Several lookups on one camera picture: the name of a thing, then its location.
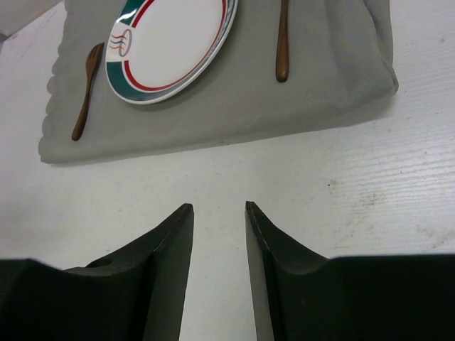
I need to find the brown wooden spoon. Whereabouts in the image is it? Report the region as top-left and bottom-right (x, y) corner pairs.
(275, 0), (289, 82)

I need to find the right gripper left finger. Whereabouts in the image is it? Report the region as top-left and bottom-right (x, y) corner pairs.
(1, 204), (194, 340)

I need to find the white plate with green rim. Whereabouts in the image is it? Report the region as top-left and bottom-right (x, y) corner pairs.
(105, 0), (238, 104)

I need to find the grey cloth placemat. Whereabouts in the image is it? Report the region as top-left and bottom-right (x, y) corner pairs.
(38, 1), (398, 164)

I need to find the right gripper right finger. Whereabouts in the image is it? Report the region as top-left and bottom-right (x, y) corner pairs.
(245, 202), (454, 340)

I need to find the brown wooden fork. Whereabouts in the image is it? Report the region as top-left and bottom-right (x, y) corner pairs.
(71, 43), (105, 141)

